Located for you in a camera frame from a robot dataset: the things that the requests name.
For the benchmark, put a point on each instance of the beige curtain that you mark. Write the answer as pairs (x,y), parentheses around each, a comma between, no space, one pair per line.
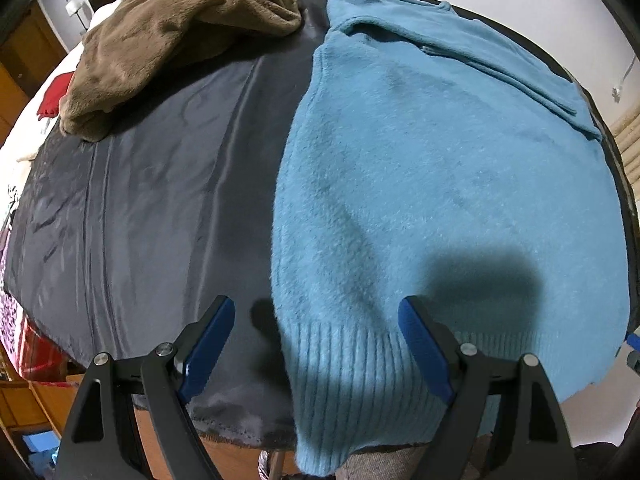
(626,132)

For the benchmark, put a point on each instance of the brown wooden door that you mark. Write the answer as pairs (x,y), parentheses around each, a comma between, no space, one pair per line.
(28,56)

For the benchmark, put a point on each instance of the teal knitted sweater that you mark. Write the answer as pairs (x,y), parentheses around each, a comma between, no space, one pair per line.
(431,156)

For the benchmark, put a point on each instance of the white and pink bedding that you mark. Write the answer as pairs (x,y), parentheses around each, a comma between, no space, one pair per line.
(26,137)

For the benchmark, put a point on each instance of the brown fleece garment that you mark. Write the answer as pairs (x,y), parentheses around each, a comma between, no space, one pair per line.
(123,53)

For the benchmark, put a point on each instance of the red cloth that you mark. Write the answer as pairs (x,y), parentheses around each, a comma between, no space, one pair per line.
(50,104)

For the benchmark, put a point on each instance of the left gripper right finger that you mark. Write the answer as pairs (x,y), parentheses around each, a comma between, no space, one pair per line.
(432,346)

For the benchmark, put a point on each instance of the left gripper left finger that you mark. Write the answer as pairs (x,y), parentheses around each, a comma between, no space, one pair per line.
(199,346)

